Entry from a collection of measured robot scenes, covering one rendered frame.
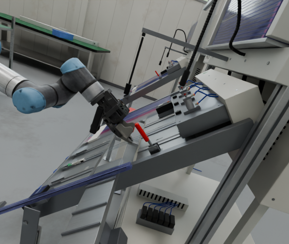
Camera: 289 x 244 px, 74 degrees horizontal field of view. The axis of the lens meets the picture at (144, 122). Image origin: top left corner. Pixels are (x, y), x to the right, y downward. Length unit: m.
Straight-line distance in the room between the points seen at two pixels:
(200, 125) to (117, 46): 5.01
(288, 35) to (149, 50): 4.87
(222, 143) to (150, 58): 4.84
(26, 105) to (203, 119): 0.49
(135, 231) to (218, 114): 0.58
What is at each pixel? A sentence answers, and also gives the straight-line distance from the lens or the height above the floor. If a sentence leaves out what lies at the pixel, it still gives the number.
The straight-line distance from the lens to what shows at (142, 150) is 0.62.
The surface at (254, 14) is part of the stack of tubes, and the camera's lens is 0.67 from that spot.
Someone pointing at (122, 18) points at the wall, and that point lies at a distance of 5.48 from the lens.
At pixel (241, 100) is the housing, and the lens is 0.52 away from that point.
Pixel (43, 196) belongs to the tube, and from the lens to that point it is 0.52.
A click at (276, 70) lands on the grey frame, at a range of 0.49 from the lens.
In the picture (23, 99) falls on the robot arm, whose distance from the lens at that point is 0.64.
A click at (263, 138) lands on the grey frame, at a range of 0.51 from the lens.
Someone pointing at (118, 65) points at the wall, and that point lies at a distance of 5.46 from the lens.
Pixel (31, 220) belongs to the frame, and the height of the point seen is 0.71.
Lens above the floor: 1.29
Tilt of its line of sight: 21 degrees down
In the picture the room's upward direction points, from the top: 19 degrees clockwise
